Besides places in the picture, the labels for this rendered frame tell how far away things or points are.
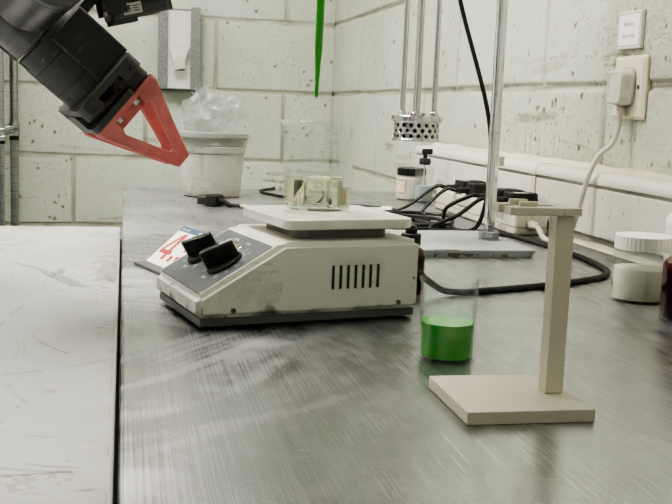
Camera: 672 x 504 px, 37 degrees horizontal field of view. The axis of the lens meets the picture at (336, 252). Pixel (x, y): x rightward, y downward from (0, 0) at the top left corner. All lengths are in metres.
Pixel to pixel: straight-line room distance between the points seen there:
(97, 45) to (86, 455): 0.41
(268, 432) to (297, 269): 0.28
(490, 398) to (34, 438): 0.27
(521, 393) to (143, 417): 0.23
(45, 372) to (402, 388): 0.24
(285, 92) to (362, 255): 2.52
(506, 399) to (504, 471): 0.10
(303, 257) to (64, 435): 0.32
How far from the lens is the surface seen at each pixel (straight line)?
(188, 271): 0.87
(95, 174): 3.31
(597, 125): 1.53
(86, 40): 0.85
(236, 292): 0.81
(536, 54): 1.75
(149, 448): 0.54
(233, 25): 3.33
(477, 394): 0.63
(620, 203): 1.36
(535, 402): 0.62
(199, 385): 0.65
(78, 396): 0.64
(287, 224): 0.82
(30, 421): 0.59
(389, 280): 0.86
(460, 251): 1.26
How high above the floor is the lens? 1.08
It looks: 8 degrees down
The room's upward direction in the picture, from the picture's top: 2 degrees clockwise
